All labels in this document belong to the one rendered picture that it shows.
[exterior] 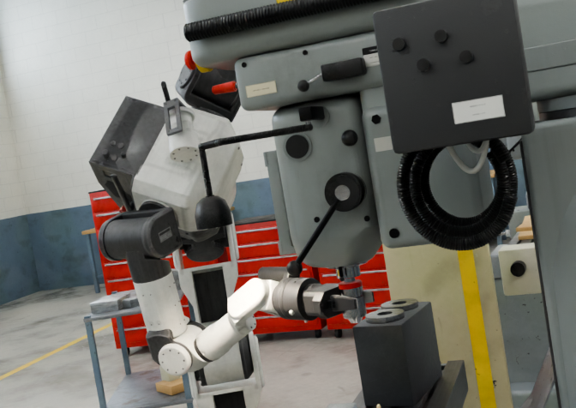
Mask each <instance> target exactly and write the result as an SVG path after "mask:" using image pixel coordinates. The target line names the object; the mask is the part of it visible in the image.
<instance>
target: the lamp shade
mask: <svg viewBox="0 0 576 408"><path fill-rule="evenodd" d="M195 222H196V228H197V230H205V229H211V228H216V227H221V226H225V225H231V224H233V223H232V217H231V210H230V208H229V206H228V204H227V202H226V200H225V199H224V198H222V197H220V196H218V195H210V196H206V197H204V198H202V199H201V200H200V201H199V202H198V203H197V204H196V208H195Z"/></svg>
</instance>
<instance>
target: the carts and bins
mask: <svg viewBox="0 0 576 408"><path fill-rule="evenodd" d="M172 274H173V278H174V280H175V284H176V287H177V293H178V296H179V299H180V301H181V299H182V297H183V295H184V293H183V291H182V289H181V287H180V282H179V276H178V270H176V269H172ZM187 299H188V298H187ZM188 304H189V313H190V319H191V320H192V321H195V312H194V307H193V306H192V304H191V303H190V301H189V300H188ZM90 307H91V311H92V312H91V313H90V314H89V315H86V316H84V319H83V321H84V322H85V325H86V330H87V339H88V344H89V349H90V354H91V359H92V364H93V372H94V378H95V383H96V388H97V393H98V397H99V407H100V408H160V407H166V406H171V405H180V404H186V403H187V408H194V405H193V400H194V398H193V397H192V394H191V389H190V384H189V375H188V372H187V373H186V374H184V375H180V376H175V375H170V374H168V373H167V372H165V371H164V370H163V369H162V367H161V366H159V369H150V370H144V371H139V372H134V373H131V368H130V363H129V354H128V349H127V344H126V338H125V334H124V329H123V320H122V316H126V315H136V314H141V307H140V304H139V301H138V298H137V295H136V292H135V290H131V291H121V292H117V291H113V292H112V293H111V294H110V296H103V297H102V298H100V299H98V300H96V301H94V302H92V303H90ZM110 318H116V319H117V329H118V333H119V338H120V344H121V348H122V354H123V362H124V368H125V373H126V375H125V376H124V378H123V380H122V381H121V383H120V384H119V386H118V387H117V389H116V391H115V392H114V394H113V395H112V396H111V398H110V400H109V401H108V403H107V404H106V400H105V391H104V386H103V382H102V376H101V371H100V366H99V358H98V352H97V347H96V343H95V338H94V332H93V324H92V321H99V320H104V319H110Z"/></svg>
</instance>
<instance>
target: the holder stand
mask: <svg viewBox="0 0 576 408"><path fill-rule="evenodd" d="M352 329H353V334H354V340H355V345H356V351H357V360H358V366H359V371H360V377H361V382H362V388H363V398H364V404H365V405H366V406H377V405H380V406H414V405H415V404H416V403H417V402H418V401H419V400H420V398H422V396H424V394H426V392H428V390H429V389H430V388H431V387H432V386H433V385H434V384H435V383H436V382H437V380H438V379H439V378H440V377H441V376H442V372H441V362H440V356H439V351H438V344H437V339H436V334H435V324H434V317H433V312H432V306H431V302H418V300H416V299H413V298H404V299H397V300H392V301H388V302H385V303H383V304H382V305H381V307H380V308H379V309H378V310H376V311H374V312H370V313H368V314H366V316H365V319H364V320H362V321H361V322H359V323H358V324H356V325H355V326H354V327H353V328H352Z"/></svg>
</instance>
